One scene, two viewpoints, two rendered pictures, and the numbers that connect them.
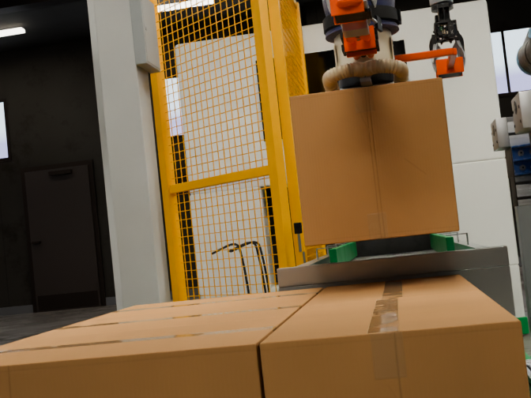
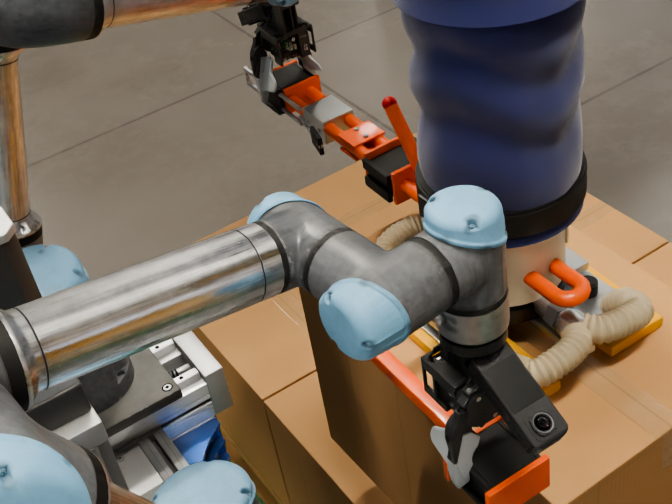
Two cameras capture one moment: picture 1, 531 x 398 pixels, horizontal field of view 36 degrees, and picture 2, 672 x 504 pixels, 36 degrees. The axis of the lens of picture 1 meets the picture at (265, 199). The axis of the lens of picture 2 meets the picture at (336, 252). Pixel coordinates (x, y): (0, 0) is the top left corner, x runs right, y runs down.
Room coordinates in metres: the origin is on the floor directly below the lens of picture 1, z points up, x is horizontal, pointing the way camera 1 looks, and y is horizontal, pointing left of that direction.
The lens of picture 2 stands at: (3.18, -1.19, 2.13)
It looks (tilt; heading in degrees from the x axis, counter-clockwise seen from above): 39 degrees down; 144
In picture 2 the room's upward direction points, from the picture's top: 10 degrees counter-clockwise
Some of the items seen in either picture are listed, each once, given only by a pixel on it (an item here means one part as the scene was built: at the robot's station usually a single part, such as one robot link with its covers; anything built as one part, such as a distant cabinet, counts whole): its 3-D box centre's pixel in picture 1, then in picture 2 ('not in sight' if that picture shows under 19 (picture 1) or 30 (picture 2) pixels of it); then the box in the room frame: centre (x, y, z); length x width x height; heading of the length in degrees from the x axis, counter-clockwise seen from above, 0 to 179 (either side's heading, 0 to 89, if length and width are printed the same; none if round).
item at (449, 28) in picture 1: (444, 24); (470, 362); (2.63, -0.64, 1.34); 0.09 x 0.08 x 0.12; 170
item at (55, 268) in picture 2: not in sight; (49, 300); (1.98, -0.84, 1.20); 0.13 x 0.12 x 0.14; 2
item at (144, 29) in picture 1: (144, 33); not in sight; (3.39, 0.43, 1.62); 0.20 x 0.05 x 0.30; 171
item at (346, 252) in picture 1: (338, 253); not in sight; (4.06, -0.33, 0.60); 1.60 x 0.11 x 0.09; 171
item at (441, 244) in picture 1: (447, 242); not in sight; (3.98, -0.86, 0.60); 1.60 x 0.11 x 0.09; 171
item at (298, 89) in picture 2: (348, 7); (292, 86); (1.82, -0.23, 1.20); 0.08 x 0.07 x 0.05; 170
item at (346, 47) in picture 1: (359, 42); (400, 168); (2.16, -0.30, 1.20); 0.10 x 0.08 x 0.06; 80
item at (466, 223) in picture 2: not in sight; (463, 249); (2.63, -0.64, 1.50); 0.09 x 0.08 x 0.11; 87
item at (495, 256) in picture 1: (390, 267); not in sight; (2.51, -0.36, 0.58); 0.70 x 0.03 x 0.06; 81
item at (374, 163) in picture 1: (374, 170); (518, 401); (2.42, -0.33, 0.87); 0.60 x 0.40 x 0.40; 172
